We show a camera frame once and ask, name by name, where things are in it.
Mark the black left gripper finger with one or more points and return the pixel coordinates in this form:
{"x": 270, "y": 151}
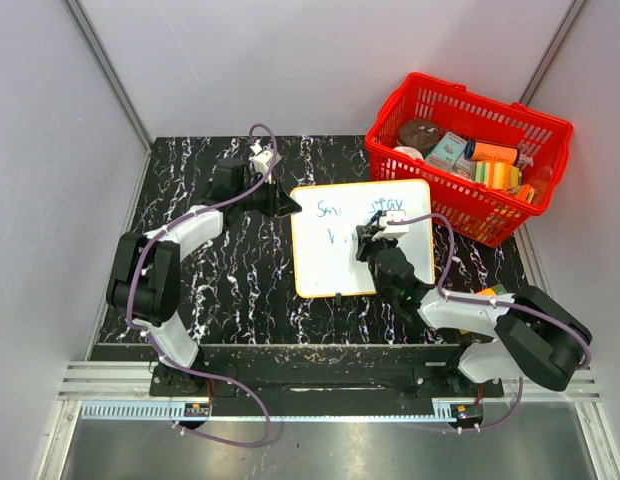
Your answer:
{"x": 279, "y": 195}
{"x": 286, "y": 207}

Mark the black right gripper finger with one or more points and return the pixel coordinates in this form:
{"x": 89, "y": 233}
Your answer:
{"x": 367, "y": 231}
{"x": 363, "y": 248}

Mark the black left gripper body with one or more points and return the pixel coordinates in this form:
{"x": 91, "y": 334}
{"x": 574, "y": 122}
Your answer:
{"x": 262, "y": 200}

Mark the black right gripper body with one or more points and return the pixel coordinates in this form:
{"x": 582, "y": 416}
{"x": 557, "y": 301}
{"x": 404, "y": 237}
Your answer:
{"x": 380, "y": 243}

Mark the white round lid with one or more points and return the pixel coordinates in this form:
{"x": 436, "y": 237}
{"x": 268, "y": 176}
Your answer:
{"x": 412, "y": 153}

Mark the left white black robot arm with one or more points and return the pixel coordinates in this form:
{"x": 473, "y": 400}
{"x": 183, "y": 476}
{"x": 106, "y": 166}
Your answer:
{"x": 144, "y": 283}

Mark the orange sponge package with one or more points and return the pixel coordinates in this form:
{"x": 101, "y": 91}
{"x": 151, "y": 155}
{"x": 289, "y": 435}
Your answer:
{"x": 499, "y": 292}

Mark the small orange box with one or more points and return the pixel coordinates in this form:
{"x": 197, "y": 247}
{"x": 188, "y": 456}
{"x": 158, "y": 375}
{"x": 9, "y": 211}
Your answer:
{"x": 523, "y": 193}

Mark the teal white box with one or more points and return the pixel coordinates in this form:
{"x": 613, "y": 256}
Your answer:
{"x": 446, "y": 152}

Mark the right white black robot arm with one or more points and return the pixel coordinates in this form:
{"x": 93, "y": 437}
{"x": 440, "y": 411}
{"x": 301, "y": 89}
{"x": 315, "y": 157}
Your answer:
{"x": 531, "y": 335}

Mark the white slotted cable duct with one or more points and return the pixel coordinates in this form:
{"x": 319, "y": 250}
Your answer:
{"x": 295, "y": 407}

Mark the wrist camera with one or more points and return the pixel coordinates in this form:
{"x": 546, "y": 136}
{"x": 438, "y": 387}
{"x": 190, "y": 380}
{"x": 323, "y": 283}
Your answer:
{"x": 263, "y": 158}
{"x": 390, "y": 225}

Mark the brown round package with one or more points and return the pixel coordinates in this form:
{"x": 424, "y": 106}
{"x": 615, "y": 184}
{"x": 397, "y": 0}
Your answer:
{"x": 419, "y": 134}

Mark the orange blue can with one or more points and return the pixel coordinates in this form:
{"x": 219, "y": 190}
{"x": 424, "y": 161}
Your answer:
{"x": 488, "y": 152}

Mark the white blue whiteboard marker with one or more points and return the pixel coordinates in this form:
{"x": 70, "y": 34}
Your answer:
{"x": 375, "y": 219}

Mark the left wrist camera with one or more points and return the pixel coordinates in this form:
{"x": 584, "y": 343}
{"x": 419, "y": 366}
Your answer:
{"x": 263, "y": 158}

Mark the red plastic shopping basket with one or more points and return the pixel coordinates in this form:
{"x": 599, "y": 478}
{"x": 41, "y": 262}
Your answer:
{"x": 482, "y": 214}

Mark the yellow green sponge pack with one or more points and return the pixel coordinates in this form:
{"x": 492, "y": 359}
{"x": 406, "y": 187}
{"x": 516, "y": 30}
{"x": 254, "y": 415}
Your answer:
{"x": 497, "y": 175}

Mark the yellow framed whiteboard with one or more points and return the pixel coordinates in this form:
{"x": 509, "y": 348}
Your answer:
{"x": 324, "y": 231}

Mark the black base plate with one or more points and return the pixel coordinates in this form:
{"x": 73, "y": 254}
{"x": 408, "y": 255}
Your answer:
{"x": 419, "y": 369}

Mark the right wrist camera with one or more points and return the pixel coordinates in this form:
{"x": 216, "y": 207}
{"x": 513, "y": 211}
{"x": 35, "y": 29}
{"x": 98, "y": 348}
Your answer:
{"x": 390, "y": 225}

